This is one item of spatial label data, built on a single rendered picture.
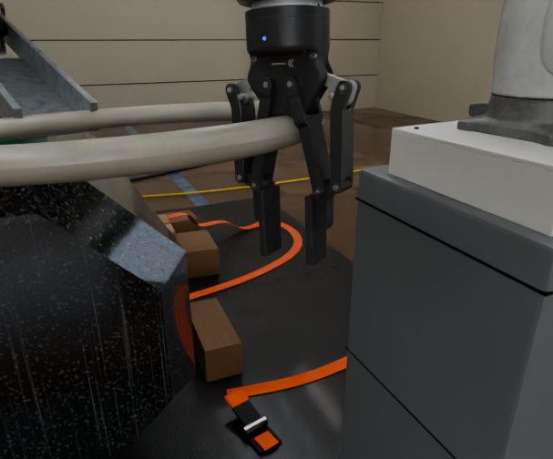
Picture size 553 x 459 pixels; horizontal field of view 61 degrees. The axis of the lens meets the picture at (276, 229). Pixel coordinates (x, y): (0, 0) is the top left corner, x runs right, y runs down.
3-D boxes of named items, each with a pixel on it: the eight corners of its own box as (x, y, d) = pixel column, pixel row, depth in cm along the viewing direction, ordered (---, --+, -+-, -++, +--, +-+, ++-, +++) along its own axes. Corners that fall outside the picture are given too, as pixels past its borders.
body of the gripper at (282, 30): (349, 6, 42) (347, 112, 45) (271, 15, 47) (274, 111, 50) (307, -3, 36) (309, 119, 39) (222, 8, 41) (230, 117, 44)
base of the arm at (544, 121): (505, 116, 89) (509, 85, 87) (633, 133, 71) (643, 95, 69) (435, 125, 82) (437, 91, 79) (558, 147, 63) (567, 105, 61)
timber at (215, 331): (242, 373, 152) (241, 342, 148) (206, 382, 148) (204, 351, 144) (218, 324, 178) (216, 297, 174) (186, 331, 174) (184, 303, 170)
